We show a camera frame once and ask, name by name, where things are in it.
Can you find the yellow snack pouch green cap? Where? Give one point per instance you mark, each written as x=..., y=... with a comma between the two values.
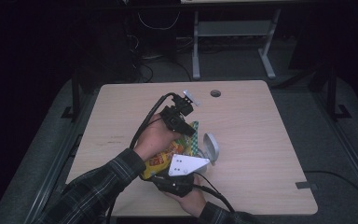
x=161, y=161

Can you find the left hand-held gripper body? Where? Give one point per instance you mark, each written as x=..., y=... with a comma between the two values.
x=175, y=115

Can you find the grey tape strip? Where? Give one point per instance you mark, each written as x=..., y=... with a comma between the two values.
x=306, y=185

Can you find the metal floor rail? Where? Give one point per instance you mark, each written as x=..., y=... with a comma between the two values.
x=49, y=174
x=351, y=155

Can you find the person's left hand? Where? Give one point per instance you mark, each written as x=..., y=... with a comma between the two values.
x=154, y=140

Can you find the black metal stand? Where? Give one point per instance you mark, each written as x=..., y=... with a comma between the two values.
x=332, y=93
x=75, y=99

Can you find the clear container with white lid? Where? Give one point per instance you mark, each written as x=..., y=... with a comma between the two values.
x=212, y=147

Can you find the person's right hand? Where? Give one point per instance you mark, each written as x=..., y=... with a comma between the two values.
x=192, y=202

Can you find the white metal desk frame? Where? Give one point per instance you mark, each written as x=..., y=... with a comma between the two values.
x=234, y=28

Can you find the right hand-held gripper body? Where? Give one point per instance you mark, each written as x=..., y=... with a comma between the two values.
x=183, y=166

